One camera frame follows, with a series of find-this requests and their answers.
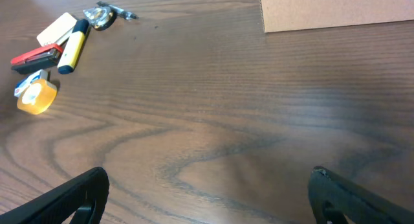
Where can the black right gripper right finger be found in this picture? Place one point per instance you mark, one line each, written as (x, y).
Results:
(334, 199)

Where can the yellow clear tape roll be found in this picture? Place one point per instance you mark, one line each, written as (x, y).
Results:
(37, 97)

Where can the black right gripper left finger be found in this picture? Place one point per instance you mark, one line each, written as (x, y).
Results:
(83, 197)

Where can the correction tape dispenser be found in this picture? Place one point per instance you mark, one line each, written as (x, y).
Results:
(100, 17)

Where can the red black stapler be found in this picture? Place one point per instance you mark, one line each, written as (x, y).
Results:
(39, 58)

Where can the yellow sticky note pad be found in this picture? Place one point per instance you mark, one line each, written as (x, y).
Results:
(58, 32)

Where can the yellow highlighter marker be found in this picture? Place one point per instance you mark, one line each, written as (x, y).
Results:
(73, 48)

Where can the black pen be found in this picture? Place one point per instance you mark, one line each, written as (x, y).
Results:
(127, 15)

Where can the blue white staples box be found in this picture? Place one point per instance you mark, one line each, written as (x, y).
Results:
(23, 84)

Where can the brown cardboard box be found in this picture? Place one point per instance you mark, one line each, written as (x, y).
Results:
(287, 15)

